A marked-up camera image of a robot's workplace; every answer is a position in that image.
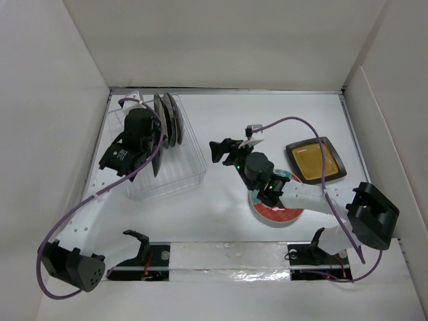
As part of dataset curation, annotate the round plate black checkered rim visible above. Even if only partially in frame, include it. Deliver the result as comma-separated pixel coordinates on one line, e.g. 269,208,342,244
153,93,169,149

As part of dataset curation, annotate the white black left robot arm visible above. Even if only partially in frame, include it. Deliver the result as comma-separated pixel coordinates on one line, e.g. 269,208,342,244
36,102,165,300

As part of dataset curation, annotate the aluminium frame rail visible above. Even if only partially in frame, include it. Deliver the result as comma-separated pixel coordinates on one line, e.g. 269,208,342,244
110,86,343,95

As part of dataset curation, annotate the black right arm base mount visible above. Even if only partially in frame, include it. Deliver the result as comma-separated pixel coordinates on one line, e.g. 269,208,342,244
284,243,352,281

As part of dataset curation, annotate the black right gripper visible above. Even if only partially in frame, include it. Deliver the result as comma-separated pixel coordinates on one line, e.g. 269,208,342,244
210,138,257,191

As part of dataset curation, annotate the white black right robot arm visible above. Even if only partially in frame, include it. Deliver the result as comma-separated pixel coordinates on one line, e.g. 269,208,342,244
209,138,399,263

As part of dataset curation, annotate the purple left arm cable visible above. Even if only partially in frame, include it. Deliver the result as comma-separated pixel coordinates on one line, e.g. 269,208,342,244
36,98,165,300

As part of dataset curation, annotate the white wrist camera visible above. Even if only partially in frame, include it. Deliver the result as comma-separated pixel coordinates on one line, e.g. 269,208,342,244
118,91,145,116
238,124,264,148

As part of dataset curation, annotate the black square floral plate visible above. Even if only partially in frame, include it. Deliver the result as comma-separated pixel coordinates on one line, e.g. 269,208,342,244
152,147,164,177

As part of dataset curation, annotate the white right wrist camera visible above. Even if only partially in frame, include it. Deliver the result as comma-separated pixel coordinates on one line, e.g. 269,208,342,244
238,124,264,148

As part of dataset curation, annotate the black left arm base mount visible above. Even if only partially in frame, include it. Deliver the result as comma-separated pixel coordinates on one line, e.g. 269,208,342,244
106,243,171,282

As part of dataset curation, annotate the cream round plate tree design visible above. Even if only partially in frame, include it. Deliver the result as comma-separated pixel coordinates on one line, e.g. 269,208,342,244
162,92,178,147

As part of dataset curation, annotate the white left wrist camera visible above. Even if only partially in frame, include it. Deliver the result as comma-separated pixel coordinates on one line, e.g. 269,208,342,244
118,91,145,116

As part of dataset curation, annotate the square yellow plate dark rim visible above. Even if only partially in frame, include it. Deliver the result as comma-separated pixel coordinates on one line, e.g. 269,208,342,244
285,136,347,185

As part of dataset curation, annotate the clear plastic dish rack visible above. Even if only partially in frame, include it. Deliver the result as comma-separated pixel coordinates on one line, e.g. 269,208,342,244
103,94,207,199

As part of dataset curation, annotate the red teal round plate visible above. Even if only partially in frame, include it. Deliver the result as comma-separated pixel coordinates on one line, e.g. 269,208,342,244
248,169,305,229

